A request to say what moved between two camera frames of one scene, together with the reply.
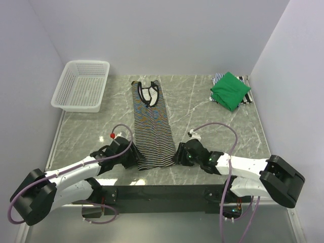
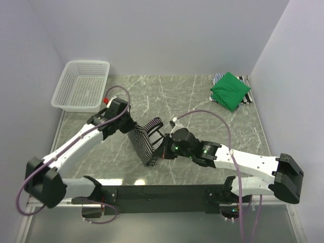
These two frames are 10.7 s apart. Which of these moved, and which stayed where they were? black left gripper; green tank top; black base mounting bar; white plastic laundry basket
Moved: black left gripper
Stayed: black base mounting bar; white plastic laundry basket; green tank top
